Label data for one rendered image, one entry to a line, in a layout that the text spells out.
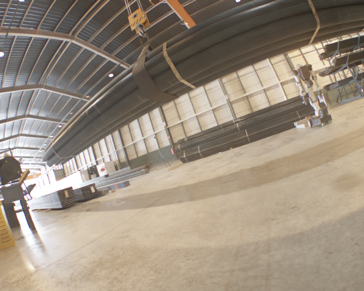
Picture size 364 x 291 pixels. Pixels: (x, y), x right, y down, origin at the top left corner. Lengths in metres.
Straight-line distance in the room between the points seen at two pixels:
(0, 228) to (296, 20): 3.51
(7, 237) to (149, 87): 2.39
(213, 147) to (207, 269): 5.66
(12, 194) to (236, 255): 3.01
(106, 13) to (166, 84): 10.65
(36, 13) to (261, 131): 12.14
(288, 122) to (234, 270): 5.67
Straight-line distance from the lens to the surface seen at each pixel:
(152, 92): 1.51
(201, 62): 1.36
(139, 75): 1.52
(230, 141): 6.01
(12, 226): 4.56
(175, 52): 1.39
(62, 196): 4.60
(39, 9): 10.93
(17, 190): 3.13
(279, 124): 5.99
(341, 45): 11.99
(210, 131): 6.82
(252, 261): 0.65
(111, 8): 11.70
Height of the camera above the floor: 0.44
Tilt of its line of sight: 3 degrees up
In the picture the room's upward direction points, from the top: 19 degrees counter-clockwise
